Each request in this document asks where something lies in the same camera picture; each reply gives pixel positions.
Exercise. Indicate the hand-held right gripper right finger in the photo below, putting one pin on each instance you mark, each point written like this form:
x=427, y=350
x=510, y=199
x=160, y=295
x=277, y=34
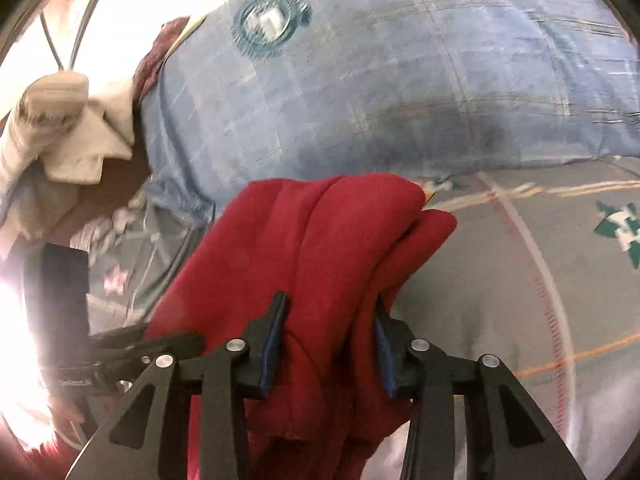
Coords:
x=385, y=357

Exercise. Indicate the white crumpled cloth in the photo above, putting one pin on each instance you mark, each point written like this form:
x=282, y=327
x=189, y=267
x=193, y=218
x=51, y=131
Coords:
x=65, y=125

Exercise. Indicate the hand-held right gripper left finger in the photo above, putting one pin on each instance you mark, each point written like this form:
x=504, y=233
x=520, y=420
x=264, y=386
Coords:
x=269, y=355

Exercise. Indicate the grey star print bed sheet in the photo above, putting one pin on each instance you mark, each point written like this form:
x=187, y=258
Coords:
x=525, y=285

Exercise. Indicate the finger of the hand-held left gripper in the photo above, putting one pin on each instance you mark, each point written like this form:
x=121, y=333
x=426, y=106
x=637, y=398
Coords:
x=150, y=347

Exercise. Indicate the red garment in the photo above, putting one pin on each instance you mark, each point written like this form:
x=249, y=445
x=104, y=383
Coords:
x=310, y=245

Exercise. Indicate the blue plaid pillow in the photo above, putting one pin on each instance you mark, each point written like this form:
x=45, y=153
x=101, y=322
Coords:
x=400, y=70

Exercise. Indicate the dark red cloth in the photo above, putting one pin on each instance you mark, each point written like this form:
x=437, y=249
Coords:
x=155, y=52

